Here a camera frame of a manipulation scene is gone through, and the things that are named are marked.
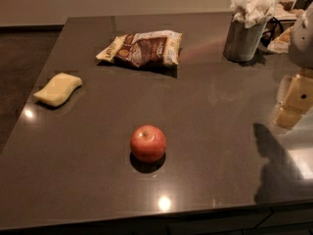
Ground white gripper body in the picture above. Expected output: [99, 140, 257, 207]
[289, 4, 313, 70]

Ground red apple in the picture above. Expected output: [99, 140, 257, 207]
[130, 125, 167, 164]

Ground cluttered background shelf items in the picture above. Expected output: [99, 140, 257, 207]
[261, 0, 313, 53]

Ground yellow sponge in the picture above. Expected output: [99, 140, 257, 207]
[33, 72, 82, 107]

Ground grey metal napkin bucket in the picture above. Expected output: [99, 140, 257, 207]
[223, 21, 266, 63]

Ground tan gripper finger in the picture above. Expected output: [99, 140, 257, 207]
[274, 107, 302, 129]
[284, 74, 313, 115]

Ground brown chip bag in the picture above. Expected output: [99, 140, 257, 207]
[96, 30, 182, 69]

